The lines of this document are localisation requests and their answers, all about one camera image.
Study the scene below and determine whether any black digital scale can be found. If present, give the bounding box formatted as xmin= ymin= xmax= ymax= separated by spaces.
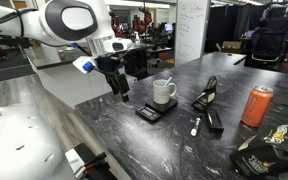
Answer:
xmin=135 ymin=98 xmax=178 ymax=122

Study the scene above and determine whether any white ceramic mug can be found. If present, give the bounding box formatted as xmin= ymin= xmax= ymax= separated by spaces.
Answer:
xmin=153 ymin=79 xmax=177 ymax=104

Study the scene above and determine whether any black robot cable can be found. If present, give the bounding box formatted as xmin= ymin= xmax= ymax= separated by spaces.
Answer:
xmin=0 ymin=7 xmax=38 ymax=38

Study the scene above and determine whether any white spoon in mug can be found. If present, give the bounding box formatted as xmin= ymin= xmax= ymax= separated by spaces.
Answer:
xmin=164 ymin=77 xmax=172 ymax=86

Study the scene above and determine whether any black flat pouch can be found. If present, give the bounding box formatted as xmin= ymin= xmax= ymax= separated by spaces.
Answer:
xmin=207 ymin=109 xmax=224 ymax=133

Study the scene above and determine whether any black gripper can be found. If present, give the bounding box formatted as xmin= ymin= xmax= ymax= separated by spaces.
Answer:
xmin=97 ymin=57 xmax=130 ymax=102

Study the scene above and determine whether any black office chair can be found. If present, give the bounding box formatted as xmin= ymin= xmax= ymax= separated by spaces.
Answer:
xmin=245 ymin=1 xmax=288 ymax=69

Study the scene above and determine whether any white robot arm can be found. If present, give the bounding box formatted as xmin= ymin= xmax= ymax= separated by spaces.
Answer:
xmin=0 ymin=0 xmax=133 ymax=180

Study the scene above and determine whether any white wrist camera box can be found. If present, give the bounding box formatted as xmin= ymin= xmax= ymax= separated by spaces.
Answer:
xmin=72 ymin=37 xmax=135 ymax=74

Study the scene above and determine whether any black stapler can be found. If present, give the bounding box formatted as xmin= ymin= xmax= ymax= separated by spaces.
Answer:
xmin=191 ymin=76 xmax=217 ymax=112

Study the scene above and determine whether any black snack bag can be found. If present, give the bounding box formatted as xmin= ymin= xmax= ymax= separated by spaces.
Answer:
xmin=229 ymin=124 xmax=288 ymax=178

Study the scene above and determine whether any white marker pen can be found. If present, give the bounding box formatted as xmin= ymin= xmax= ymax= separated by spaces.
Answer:
xmin=190 ymin=117 xmax=202 ymax=137

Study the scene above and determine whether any white whiteboard panel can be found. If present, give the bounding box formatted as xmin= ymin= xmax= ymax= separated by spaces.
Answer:
xmin=175 ymin=0 xmax=211 ymax=66

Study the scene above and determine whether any cardboard box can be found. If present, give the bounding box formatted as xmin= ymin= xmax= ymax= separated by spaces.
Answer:
xmin=216 ymin=41 xmax=242 ymax=54

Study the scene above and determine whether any orange drink can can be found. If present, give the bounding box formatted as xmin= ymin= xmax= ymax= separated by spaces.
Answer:
xmin=241 ymin=85 xmax=274 ymax=127

